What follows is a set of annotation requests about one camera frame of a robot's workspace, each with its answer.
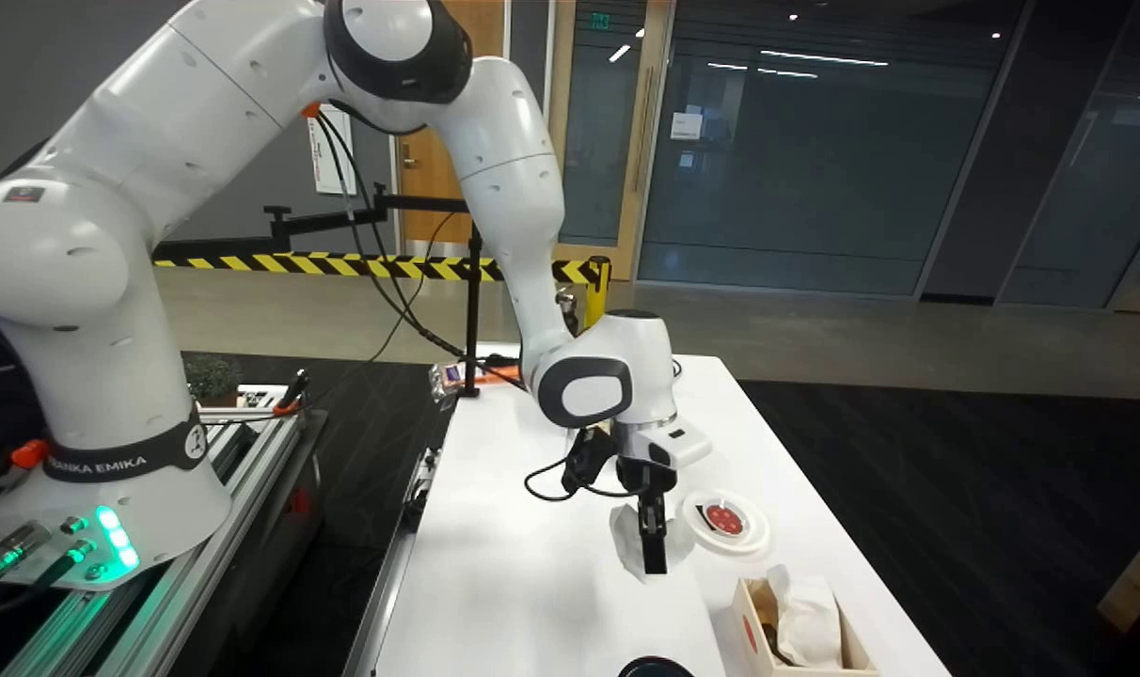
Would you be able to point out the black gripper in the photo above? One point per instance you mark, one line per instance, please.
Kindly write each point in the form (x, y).
(646, 475)

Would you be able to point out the white paper napkin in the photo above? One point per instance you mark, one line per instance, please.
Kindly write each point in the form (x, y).
(625, 531)

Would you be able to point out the white round plate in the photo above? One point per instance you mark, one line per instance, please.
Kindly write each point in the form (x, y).
(742, 542)

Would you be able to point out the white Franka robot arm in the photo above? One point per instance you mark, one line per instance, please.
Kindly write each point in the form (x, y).
(102, 276)

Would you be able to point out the dark blue mug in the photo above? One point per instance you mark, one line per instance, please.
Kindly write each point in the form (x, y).
(654, 666)

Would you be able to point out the open wooden box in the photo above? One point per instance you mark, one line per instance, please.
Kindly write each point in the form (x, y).
(752, 632)

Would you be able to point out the white tissue wad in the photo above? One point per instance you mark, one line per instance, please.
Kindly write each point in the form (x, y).
(812, 617)

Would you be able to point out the red black hand tools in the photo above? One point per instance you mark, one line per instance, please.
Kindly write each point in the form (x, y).
(290, 391)

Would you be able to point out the white sign on glass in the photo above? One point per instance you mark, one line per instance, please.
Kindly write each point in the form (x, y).
(685, 124)

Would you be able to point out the yellow black hazard barrier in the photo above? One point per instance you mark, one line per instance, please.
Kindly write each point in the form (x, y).
(344, 266)

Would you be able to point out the wooden door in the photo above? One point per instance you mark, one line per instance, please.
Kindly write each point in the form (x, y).
(424, 189)

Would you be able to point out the small dark green plant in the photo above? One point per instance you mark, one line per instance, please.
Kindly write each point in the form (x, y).
(211, 376)

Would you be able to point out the light wooden plank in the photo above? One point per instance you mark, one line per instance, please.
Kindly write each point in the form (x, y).
(1138, 584)

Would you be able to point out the orange stop button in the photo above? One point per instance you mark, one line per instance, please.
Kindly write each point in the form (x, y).
(28, 451)

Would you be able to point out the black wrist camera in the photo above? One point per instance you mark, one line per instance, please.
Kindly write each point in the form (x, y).
(589, 459)

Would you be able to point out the black camera stand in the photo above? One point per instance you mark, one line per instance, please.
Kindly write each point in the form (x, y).
(473, 312)

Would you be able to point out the aluminium mounting rail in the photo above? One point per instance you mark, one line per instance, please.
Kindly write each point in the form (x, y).
(204, 538)

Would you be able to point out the white wall paper sheet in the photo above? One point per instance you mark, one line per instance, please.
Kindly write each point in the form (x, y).
(330, 157)

